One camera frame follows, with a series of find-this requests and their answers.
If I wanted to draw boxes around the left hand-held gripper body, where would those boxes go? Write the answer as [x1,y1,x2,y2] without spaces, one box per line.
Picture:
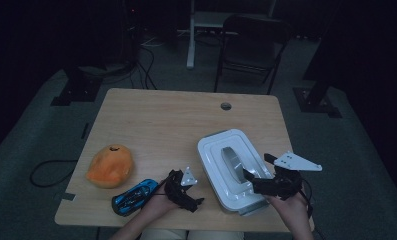
[164,166,199,205]

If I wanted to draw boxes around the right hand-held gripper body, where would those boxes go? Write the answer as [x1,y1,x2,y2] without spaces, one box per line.
[252,151,323,201]

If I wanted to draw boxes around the white container lid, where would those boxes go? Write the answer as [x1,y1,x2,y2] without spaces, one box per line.
[196,128,274,215]

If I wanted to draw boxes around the clear grey storage container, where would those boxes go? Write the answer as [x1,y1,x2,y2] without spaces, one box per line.
[199,129,274,217]

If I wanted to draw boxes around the blue toy car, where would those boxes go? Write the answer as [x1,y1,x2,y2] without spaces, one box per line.
[111,178,160,217]

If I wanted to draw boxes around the orange plush toy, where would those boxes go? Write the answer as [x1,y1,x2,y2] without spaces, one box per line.
[85,143,135,190]

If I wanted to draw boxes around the person's right hand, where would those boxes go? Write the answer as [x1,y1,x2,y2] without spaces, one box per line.
[263,189,314,223]

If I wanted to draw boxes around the person's left hand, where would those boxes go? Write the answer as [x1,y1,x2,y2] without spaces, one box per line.
[140,181,182,221]

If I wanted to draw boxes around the person's light trousers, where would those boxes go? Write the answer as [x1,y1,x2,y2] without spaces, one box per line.
[139,228,246,240]

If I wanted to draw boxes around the black stand base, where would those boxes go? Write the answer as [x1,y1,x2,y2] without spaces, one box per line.
[292,79,343,119]
[50,65,104,107]

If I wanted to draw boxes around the black folding chair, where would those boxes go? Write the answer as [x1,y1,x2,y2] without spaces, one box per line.
[213,14,292,96]

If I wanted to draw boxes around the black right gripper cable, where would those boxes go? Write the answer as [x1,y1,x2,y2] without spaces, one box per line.
[300,179,316,218]

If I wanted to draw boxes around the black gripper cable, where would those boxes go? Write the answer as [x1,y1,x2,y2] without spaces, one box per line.
[300,179,316,218]
[29,159,79,188]

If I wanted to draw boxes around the black floor cables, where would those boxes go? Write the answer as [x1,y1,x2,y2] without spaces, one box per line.
[129,36,159,91]

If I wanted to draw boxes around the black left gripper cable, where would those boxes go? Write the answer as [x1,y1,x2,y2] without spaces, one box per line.
[29,159,79,188]

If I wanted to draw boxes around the white desk frame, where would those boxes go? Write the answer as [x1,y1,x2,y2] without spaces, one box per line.
[185,0,278,70]

